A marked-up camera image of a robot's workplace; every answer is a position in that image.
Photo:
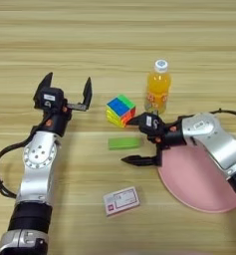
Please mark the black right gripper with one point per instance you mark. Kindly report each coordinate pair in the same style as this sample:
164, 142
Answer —
171, 134

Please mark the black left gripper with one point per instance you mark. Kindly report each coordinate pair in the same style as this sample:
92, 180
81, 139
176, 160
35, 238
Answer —
58, 121

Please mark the green rectangular block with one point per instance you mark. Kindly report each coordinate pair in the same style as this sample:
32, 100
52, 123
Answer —
124, 143

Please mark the multicoloured puzzle cube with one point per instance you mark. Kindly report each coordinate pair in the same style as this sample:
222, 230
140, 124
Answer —
120, 110

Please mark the orange juice bottle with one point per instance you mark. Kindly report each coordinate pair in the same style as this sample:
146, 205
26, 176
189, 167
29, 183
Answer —
157, 88

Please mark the pink and white card box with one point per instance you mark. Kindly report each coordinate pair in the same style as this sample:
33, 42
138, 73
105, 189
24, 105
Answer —
121, 201

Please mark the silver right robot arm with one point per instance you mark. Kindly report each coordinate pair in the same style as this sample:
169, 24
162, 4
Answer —
219, 142

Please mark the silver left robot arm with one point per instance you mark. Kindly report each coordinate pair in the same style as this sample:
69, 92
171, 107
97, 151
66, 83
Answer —
38, 169

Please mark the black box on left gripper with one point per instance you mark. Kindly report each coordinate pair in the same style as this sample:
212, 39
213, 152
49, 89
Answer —
49, 98

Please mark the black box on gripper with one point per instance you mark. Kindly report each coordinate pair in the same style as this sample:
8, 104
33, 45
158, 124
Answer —
151, 124
49, 98

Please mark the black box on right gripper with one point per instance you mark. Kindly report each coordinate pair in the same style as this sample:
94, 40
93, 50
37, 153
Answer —
151, 124

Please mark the pink round plate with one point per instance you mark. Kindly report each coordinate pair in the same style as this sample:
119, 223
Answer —
195, 182

